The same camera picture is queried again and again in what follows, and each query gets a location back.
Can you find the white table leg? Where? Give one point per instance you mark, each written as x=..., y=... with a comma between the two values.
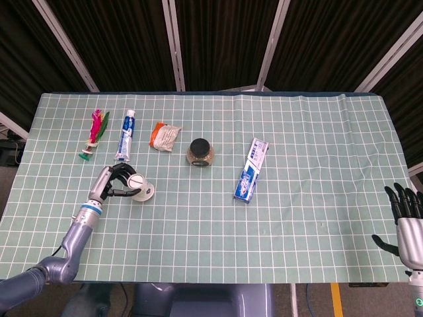
x=294, y=300

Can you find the pink green feather shuttlecock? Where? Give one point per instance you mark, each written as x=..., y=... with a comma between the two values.
x=93, y=132

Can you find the silver orange snack packet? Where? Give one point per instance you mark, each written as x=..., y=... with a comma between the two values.
x=165, y=137

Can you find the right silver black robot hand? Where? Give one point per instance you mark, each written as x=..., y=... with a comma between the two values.
x=409, y=237

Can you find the blue white toothpaste tube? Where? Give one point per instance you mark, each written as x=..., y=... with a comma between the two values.
x=126, y=137

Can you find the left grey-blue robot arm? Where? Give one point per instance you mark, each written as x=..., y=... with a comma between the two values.
x=76, y=237

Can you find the dark pleated curtain panel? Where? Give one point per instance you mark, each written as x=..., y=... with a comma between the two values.
x=406, y=92
x=26, y=49
x=115, y=43
x=224, y=39
x=337, y=36

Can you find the yellow floor tape strip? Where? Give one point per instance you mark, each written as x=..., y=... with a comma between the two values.
x=336, y=300

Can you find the grey-blue robot torso base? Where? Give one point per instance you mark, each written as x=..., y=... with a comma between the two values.
x=205, y=300

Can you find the white partition frame post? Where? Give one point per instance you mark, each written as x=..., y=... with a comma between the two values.
x=66, y=46
x=416, y=171
x=390, y=53
x=272, y=46
x=175, y=46
x=13, y=123

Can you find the green white-grid tablecloth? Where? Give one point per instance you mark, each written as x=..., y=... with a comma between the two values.
x=211, y=231

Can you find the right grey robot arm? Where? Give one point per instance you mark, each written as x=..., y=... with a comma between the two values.
x=417, y=294

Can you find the white round container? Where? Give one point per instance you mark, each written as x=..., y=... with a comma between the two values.
x=145, y=193

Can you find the round glass jar black lid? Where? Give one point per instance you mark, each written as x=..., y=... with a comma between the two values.
x=200, y=148

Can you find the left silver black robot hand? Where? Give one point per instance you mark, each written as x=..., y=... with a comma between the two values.
x=104, y=181

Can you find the blue Crest toothpaste box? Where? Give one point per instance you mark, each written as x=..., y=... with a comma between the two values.
x=251, y=171

